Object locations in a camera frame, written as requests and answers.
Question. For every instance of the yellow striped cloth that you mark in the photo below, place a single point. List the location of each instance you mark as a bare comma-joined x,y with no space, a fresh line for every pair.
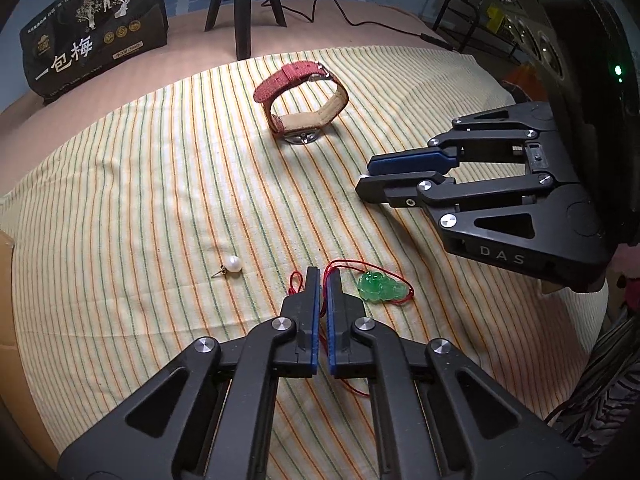
150,160

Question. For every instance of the tan bed sheet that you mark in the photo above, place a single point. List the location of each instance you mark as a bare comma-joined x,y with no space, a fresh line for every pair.
200,55

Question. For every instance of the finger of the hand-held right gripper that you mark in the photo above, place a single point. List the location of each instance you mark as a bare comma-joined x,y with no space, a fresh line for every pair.
390,190
410,161

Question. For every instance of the yellow box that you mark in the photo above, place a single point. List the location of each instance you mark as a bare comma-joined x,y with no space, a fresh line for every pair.
494,16

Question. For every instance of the person's right hand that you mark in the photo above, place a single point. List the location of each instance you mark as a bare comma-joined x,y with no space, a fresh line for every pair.
627,265

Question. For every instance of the pearl stud earring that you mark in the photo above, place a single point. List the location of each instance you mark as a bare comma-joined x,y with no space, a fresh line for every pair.
233,263

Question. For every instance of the orange cloth covered furniture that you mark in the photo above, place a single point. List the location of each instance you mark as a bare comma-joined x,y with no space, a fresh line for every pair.
517,82

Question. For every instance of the black clothes rack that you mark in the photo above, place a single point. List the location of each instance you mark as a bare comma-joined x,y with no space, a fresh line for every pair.
460,20

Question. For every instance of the black snack bag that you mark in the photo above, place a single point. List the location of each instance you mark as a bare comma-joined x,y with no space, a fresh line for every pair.
100,35

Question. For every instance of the black tripod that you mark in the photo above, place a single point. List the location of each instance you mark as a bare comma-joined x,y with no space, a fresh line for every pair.
243,10

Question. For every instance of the zebra patterned clothing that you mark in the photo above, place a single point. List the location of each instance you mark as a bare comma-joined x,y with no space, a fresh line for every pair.
605,385

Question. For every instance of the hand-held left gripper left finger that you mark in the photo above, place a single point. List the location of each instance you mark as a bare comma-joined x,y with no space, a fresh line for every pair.
313,320

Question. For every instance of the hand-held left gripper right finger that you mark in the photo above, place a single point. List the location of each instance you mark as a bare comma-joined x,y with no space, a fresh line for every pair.
333,320

